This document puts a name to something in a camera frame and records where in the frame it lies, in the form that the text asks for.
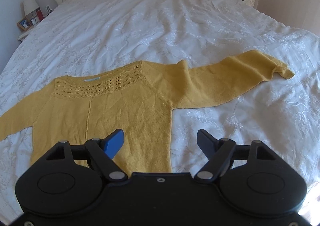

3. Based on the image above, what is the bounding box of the yellow knit sweater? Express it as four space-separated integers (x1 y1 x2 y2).
1 50 293 173

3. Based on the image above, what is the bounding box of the white embroidered bedspread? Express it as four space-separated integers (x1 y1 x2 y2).
1 0 319 224

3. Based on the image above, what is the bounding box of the left white nightstand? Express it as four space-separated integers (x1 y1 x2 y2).
17 26 34 42

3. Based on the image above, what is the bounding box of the red box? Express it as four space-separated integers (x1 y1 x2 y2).
35 8 44 21

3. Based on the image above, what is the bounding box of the left white bedside lamp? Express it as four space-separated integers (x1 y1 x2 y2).
23 0 39 16

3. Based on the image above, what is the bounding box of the wooden photo frame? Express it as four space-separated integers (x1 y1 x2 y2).
17 17 33 32

